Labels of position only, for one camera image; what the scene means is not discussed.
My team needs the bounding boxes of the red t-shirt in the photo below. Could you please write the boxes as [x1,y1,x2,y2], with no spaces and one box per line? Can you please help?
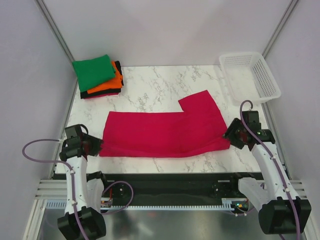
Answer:
[99,90,231,158]

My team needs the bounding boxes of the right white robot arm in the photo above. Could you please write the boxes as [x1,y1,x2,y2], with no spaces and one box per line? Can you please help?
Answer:
[223,118,312,235]

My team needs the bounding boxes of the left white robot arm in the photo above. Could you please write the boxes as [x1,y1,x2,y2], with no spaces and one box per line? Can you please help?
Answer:
[57,134,110,240]

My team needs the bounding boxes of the folded black t-shirt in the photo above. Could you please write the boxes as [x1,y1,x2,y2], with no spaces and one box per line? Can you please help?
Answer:
[79,60,125,100]

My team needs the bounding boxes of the white plastic basket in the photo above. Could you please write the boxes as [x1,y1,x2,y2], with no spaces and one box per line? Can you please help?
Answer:
[218,51,282,104]

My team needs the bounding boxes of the folded orange t-shirt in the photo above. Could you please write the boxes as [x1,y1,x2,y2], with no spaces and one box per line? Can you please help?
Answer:
[87,60,124,94]

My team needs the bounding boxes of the folded green t-shirt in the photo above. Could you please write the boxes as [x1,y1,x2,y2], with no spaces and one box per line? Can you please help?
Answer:
[72,54,116,92]

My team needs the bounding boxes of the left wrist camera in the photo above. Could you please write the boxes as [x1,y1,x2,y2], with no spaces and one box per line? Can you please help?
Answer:
[64,124,89,142]

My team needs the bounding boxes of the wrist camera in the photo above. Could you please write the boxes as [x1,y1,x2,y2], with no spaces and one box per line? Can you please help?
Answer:
[242,110,262,132]
[64,124,89,142]

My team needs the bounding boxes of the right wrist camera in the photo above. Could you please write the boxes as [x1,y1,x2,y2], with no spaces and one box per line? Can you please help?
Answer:
[242,110,262,132]

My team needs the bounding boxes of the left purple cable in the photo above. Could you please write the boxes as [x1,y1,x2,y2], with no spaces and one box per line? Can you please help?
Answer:
[22,138,88,238]

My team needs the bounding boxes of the purple cable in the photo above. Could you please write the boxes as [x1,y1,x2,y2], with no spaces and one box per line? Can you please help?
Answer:
[22,138,88,238]
[239,100,303,240]

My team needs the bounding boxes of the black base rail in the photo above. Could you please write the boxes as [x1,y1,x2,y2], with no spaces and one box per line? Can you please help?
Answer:
[86,171,263,207]

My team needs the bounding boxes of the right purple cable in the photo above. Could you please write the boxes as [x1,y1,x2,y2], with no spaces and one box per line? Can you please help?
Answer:
[239,100,303,240]

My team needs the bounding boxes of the white slotted cable duct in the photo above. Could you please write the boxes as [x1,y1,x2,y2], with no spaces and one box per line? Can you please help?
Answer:
[45,199,250,211]

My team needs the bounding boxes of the right aluminium frame post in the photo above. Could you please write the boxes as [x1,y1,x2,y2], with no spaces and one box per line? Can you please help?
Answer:
[261,0,300,59]

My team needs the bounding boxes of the aluminium frame post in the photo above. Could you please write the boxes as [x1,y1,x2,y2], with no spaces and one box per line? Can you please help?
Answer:
[261,0,300,59]
[35,0,75,62]

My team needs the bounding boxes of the left aluminium frame post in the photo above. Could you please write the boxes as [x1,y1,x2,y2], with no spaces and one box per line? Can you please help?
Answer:
[35,0,75,62]

